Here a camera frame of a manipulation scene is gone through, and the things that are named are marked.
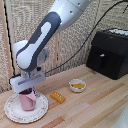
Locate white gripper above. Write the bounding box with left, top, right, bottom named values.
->
left=9, top=70, right=46, bottom=96

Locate white patterned plate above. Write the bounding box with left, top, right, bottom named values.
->
left=3, top=91, right=50, bottom=124

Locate orange block with white stripes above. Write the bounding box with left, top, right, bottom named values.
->
left=50, top=91, right=67, bottom=104

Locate small white bowl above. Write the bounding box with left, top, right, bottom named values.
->
left=68, top=78, right=87, bottom=93

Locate black box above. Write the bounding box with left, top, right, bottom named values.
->
left=85, top=28, right=128, bottom=81

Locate black cable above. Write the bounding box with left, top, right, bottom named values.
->
left=44, top=0, right=128, bottom=76

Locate white device on black box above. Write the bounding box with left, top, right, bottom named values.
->
left=108, top=28, right=128, bottom=37

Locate yellow food in bowl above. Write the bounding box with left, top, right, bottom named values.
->
left=76, top=83, right=86, bottom=89

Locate orange block without stripes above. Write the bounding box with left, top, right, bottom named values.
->
left=70, top=83, right=79, bottom=90

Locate pink mug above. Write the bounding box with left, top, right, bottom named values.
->
left=18, top=87, right=38, bottom=112

